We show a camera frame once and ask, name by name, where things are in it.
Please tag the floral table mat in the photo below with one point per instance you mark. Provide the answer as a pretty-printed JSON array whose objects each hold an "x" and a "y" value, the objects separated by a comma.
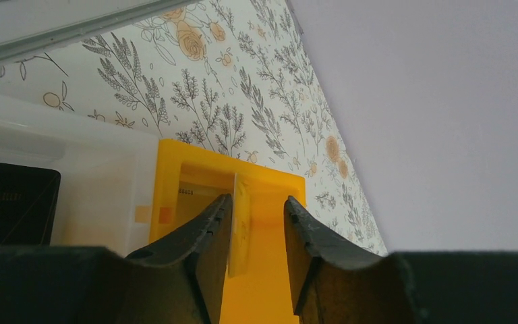
[{"x": 228, "y": 76}]

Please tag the orange plastic bin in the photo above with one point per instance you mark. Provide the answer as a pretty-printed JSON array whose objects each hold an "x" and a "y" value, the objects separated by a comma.
[{"x": 188, "y": 179}]

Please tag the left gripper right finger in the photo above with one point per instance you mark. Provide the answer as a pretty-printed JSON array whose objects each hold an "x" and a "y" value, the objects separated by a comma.
[{"x": 333, "y": 280}]

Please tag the gold credit card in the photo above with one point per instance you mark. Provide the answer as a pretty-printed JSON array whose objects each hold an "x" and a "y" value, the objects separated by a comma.
[
  {"x": 193, "y": 198},
  {"x": 240, "y": 228}
]

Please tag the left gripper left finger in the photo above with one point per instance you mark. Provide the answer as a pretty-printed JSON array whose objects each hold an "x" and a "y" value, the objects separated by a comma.
[{"x": 176, "y": 279}]

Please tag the white plastic bin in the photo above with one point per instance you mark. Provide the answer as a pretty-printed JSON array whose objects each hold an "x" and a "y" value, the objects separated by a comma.
[{"x": 107, "y": 173}]

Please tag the black item in white bin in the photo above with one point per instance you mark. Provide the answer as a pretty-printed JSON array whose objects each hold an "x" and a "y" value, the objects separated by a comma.
[{"x": 28, "y": 200}]

